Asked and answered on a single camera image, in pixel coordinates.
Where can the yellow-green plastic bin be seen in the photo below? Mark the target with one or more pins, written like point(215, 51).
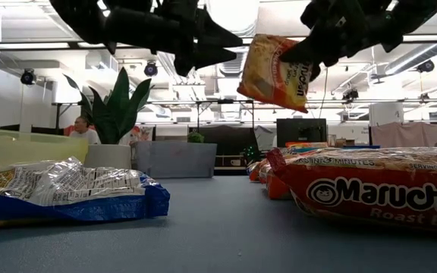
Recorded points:
point(29, 149)

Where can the small green background plant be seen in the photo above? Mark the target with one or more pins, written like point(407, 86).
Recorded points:
point(195, 137)

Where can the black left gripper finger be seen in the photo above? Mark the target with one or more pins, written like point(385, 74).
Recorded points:
point(214, 36)
point(209, 57)

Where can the teal plastic bin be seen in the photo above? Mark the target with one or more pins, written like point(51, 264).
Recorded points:
point(360, 146)

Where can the black ceiling-hung camera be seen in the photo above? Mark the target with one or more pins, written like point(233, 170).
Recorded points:
point(426, 66)
point(28, 77)
point(350, 94)
point(150, 69)

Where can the blue Maruchan noodle pack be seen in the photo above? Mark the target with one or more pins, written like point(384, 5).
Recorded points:
point(70, 182)

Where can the black background monitor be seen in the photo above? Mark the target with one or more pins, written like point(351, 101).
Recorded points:
point(301, 130)

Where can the green plant in white pot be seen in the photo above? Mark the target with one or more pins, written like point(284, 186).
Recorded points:
point(116, 113)

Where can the dark gray plastic bin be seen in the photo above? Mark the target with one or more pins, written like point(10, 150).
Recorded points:
point(177, 159)

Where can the person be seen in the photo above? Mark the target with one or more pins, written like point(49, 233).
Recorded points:
point(83, 134)

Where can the orange Maruchan noodle pack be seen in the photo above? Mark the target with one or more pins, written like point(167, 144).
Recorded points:
point(305, 144)
point(256, 172)
point(277, 186)
point(268, 76)

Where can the black background desk frame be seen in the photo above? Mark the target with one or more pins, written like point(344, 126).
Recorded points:
point(57, 115)

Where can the beige hanging cloth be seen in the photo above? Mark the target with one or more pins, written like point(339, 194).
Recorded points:
point(406, 134)

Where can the dark background cabinet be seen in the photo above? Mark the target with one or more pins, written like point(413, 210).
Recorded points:
point(230, 146)

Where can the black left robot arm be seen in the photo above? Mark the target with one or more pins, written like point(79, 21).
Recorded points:
point(78, 19)

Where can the blue-gray table mat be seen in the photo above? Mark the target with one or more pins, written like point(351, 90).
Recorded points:
point(218, 235)

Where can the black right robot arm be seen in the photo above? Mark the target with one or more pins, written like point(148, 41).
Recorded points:
point(412, 15)

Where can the red Maruchan roast beef pack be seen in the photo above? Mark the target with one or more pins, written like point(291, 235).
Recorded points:
point(374, 189)

